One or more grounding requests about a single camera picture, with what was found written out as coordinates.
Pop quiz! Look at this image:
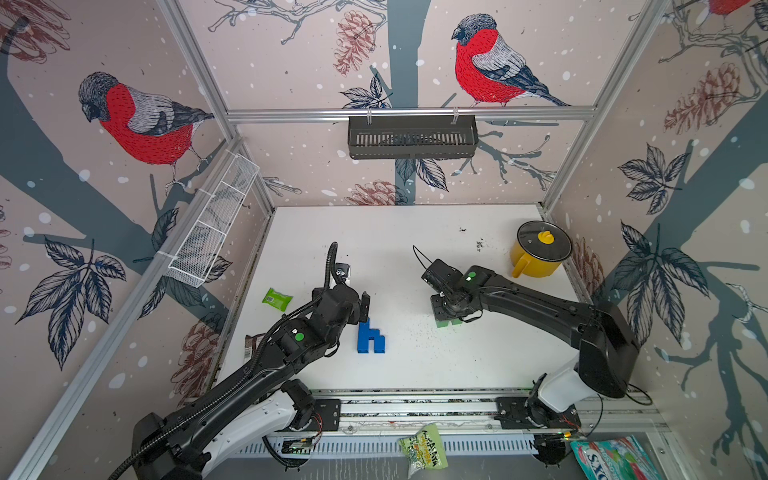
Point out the long green lego brick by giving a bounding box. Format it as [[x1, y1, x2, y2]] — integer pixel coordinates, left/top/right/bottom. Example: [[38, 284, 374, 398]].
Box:
[[435, 319, 464, 328]]

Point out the long blue lego brick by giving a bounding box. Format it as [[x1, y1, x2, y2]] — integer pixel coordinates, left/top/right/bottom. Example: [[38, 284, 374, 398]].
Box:
[[357, 320, 386, 354]]

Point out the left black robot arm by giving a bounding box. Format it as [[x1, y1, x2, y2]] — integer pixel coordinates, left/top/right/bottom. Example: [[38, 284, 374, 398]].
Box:
[[110, 284, 371, 479]]

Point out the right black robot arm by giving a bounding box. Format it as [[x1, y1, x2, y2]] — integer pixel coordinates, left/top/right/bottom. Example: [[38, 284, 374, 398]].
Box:
[[422, 259, 640, 417]]

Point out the green snack packet on table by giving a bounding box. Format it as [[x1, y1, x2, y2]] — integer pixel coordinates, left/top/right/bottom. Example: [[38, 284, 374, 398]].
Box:
[[262, 288, 293, 312]]

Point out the dark snack bar wrapper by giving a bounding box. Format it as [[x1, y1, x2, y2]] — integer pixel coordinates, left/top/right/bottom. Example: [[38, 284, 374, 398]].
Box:
[[244, 334, 264, 362]]

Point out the yellow pot with glass lid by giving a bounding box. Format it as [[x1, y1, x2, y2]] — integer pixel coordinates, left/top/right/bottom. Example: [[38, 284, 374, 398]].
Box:
[[510, 220, 573, 278]]

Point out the green snack bag front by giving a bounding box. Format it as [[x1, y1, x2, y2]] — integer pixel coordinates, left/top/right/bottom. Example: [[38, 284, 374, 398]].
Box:
[[398, 424, 448, 479]]

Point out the colourful wipes pack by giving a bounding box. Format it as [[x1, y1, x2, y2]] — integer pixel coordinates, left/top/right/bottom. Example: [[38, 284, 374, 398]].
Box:
[[571, 436, 663, 480]]

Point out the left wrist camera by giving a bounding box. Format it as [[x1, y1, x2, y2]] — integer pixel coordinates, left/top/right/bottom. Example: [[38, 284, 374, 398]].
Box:
[[333, 263, 350, 284]]

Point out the white wire mesh basket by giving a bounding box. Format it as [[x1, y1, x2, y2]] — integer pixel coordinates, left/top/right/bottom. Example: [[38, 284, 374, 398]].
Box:
[[165, 153, 259, 288]]

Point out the black wire shelf basket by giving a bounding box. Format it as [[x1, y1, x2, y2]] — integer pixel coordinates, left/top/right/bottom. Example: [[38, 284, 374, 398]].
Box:
[[347, 115, 479, 160]]

